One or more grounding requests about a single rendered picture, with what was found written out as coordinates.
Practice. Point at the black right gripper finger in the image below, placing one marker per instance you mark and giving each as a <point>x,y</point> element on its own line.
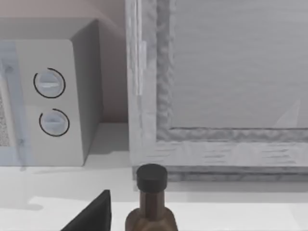
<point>96,214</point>

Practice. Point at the brown bottle with black cap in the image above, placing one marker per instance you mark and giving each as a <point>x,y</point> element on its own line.
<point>151,204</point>

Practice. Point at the pale round microwave knob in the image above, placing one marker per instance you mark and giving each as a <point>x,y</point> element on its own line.
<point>49,82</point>
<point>55,122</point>

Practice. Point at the pale microwave oven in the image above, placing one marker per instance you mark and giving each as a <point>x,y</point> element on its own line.
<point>48,101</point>

